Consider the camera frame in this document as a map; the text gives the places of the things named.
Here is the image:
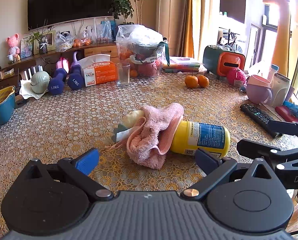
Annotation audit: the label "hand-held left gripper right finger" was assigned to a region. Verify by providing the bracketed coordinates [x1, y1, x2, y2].
[180, 148, 287, 202]

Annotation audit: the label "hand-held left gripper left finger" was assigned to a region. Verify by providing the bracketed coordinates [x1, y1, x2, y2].
[15, 148, 114, 203]

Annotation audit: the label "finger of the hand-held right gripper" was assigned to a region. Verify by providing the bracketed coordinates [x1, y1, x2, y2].
[267, 120, 298, 145]
[236, 139, 298, 167]

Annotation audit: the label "yellow bottle with blue label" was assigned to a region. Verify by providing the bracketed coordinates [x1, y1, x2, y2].
[170, 120, 231, 158]

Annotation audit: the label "pink towel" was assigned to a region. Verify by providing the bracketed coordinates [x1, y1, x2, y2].
[104, 102, 184, 170]

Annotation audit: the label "red case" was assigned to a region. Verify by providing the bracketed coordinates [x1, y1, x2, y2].
[275, 105, 298, 123]

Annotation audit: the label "blue mesh scrubber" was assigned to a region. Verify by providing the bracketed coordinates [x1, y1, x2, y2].
[283, 101, 298, 120]

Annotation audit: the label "black remote control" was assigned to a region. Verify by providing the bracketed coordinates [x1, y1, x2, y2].
[240, 103, 282, 138]

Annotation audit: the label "white tumbler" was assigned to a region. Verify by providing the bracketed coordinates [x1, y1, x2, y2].
[266, 72, 291, 108]

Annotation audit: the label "pink and purple mug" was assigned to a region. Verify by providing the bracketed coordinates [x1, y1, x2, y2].
[246, 74, 273, 105]

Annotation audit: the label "white bottle with blue cap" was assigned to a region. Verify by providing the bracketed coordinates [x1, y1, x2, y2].
[267, 64, 279, 83]

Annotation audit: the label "cream and teal plush toy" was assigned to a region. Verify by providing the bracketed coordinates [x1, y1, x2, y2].
[113, 110, 147, 143]

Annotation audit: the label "pink spiky ball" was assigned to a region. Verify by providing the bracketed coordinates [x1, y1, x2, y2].
[226, 68, 247, 88]

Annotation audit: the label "orange mandarin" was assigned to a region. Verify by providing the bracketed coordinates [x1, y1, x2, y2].
[198, 75, 210, 88]
[184, 75, 199, 88]

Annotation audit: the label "purple dumbbell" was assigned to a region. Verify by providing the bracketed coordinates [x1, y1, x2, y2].
[48, 57, 69, 95]
[67, 51, 86, 90]

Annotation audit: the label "orange tissue pack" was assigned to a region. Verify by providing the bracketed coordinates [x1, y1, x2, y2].
[79, 54, 119, 88]

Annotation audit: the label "pink giraffe plush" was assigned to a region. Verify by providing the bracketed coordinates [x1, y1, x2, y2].
[262, 0, 292, 78]

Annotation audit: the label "clear drinking glass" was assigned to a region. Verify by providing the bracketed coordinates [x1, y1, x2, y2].
[115, 62, 131, 87]

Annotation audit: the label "pale green round container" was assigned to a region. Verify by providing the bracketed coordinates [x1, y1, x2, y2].
[31, 71, 51, 95]

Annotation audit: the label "white cloth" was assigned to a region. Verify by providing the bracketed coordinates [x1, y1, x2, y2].
[19, 80, 49, 100]

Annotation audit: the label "blue plastic tub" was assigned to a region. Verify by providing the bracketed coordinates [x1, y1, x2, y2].
[0, 86, 16, 130]

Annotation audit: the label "green and orange desk organizer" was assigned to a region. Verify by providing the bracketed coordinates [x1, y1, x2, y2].
[203, 44, 246, 80]

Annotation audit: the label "stack of colourful books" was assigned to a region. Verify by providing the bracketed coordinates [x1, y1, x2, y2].
[162, 56, 206, 73]

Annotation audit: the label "yellow colander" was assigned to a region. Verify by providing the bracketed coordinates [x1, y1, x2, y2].
[0, 85, 15, 110]

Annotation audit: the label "wooden television cabinet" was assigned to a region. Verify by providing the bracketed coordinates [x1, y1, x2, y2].
[0, 41, 119, 93]

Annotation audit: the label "dark green ribbon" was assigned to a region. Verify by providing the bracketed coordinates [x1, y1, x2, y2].
[161, 39, 172, 66]

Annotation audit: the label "clear bag of mandarins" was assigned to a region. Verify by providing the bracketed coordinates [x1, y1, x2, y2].
[73, 29, 92, 48]

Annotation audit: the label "clear bag of snacks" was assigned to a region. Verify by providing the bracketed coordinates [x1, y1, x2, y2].
[54, 31, 74, 52]

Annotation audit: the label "small plant in black pot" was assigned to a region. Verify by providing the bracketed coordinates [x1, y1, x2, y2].
[26, 20, 55, 55]

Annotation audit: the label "pastel photo card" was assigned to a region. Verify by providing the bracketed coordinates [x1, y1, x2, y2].
[20, 36, 34, 58]

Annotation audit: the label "clear and blue plastic bags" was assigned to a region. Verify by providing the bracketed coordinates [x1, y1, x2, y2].
[90, 17, 113, 44]

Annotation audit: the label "plastic-covered grey bowl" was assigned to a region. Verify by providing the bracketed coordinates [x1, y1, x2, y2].
[116, 24, 166, 58]

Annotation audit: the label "pink bear toy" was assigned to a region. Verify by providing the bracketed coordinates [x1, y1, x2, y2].
[6, 33, 21, 62]

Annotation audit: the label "yellow curtain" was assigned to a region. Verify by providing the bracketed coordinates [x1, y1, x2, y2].
[183, 0, 202, 58]

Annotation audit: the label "white standing air conditioner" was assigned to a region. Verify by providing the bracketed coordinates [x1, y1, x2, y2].
[159, 0, 187, 57]

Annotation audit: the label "black flat television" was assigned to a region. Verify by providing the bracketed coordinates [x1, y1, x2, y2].
[27, 0, 119, 30]

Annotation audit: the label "tall green houseplant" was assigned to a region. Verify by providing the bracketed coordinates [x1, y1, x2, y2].
[109, 0, 156, 27]

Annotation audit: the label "wooden photo frame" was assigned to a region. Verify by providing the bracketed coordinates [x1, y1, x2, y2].
[33, 30, 56, 55]

